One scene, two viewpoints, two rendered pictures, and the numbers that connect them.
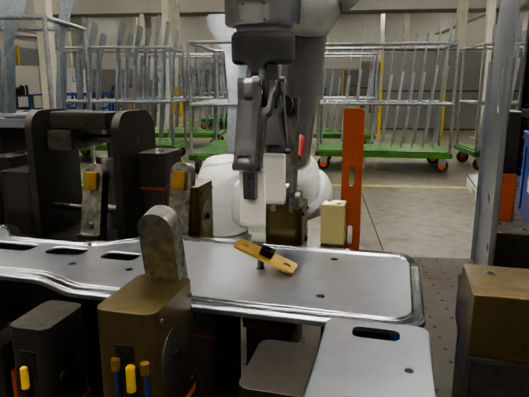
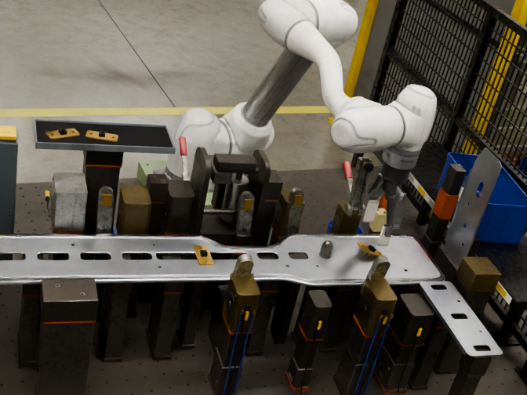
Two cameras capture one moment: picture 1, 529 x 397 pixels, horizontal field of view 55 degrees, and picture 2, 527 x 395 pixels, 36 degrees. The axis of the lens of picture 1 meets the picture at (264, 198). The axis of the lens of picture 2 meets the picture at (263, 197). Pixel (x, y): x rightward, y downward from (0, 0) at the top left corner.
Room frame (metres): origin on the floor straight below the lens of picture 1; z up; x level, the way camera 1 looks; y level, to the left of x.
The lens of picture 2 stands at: (-0.71, 1.39, 2.20)
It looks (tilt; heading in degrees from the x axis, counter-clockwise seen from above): 30 degrees down; 323
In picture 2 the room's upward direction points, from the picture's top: 13 degrees clockwise
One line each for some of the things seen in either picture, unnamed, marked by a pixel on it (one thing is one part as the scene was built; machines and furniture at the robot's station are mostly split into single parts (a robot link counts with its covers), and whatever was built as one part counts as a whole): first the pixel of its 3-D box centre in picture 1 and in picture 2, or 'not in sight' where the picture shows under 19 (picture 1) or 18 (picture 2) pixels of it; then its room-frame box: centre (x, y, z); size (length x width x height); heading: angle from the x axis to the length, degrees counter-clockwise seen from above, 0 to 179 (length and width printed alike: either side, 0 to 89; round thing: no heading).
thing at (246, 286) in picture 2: not in sight; (234, 342); (0.55, 0.45, 0.87); 0.12 x 0.07 x 0.35; 166
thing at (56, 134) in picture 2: not in sight; (63, 132); (1.16, 0.70, 1.17); 0.08 x 0.04 x 0.01; 96
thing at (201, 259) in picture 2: not in sight; (203, 253); (0.75, 0.46, 1.01); 0.08 x 0.04 x 0.01; 166
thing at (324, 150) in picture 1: (382, 106); not in sight; (7.71, -1.75, 0.89); 1.90 x 1.00 x 1.77; 81
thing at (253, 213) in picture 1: (253, 198); (386, 234); (0.58, 0.01, 1.11); 0.03 x 0.01 x 0.07; 76
